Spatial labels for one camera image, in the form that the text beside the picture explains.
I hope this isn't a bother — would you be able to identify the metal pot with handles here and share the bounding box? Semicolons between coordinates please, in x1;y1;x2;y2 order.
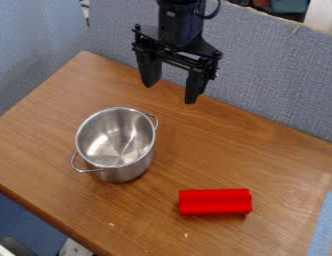
69;107;159;183

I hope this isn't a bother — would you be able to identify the red block object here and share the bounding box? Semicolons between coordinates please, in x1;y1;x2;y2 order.
177;189;252;215

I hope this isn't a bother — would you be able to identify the blue tape strip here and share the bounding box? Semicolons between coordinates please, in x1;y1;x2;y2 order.
307;192;332;256

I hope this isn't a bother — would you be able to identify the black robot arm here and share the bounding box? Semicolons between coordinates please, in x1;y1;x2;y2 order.
132;0;221;104

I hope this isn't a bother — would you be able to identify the blue fabric partition wall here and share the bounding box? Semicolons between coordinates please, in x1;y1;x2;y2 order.
0;0;332;145

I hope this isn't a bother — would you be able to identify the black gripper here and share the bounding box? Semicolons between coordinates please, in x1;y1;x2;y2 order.
131;24;221;104

